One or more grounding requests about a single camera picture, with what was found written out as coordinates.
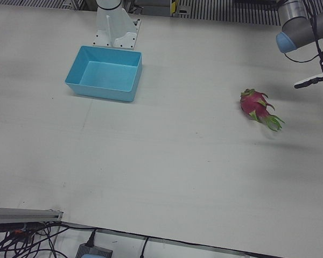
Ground white grey robot hand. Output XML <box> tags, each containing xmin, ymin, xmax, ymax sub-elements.
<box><xmin>293</xmin><ymin>70</ymin><xmax>323</xmax><ymax>90</ymax></box>

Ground red green dragon fruit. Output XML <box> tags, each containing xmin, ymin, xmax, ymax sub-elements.
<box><xmin>240</xmin><ymin>88</ymin><xmax>286</xmax><ymax>132</ymax></box>

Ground light blue plastic bin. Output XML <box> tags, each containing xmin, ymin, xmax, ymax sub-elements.
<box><xmin>64</xmin><ymin>45</ymin><xmax>143</xmax><ymax>104</ymax></box>

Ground grey power adapter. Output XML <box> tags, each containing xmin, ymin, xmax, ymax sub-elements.
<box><xmin>75</xmin><ymin>242</ymin><xmax>114</xmax><ymax>258</ymax></box>

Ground black power strip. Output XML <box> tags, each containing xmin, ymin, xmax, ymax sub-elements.
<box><xmin>0</xmin><ymin>221</ymin><xmax>45</xmax><ymax>236</ymax></box>

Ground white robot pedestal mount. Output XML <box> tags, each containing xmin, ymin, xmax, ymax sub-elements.
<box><xmin>92</xmin><ymin>0</ymin><xmax>142</xmax><ymax>50</ymax></box>

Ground black table edge cable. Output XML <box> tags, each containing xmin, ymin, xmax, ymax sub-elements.
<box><xmin>61</xmin><ymin>221</ymin><xmax>285</xmax><ymax>258</ymax></box>

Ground black short hanging cable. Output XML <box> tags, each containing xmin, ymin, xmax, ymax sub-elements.
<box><xmin>139</xmin><ymin>236</ymin><xmax>151</xmax><ymax>258</ymax></box>

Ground aluminium profile rail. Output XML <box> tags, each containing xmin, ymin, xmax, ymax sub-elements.
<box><xmin>0</xmin><ymin>206</ymin><xmax>64</xmax><ymax>225</ymax></box>

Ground black tangled cable bundle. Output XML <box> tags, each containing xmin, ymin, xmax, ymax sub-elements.
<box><xmin>0</xmin><ymin>220</ymin><xmax>97</xmax><ymax>258</ymax></box>

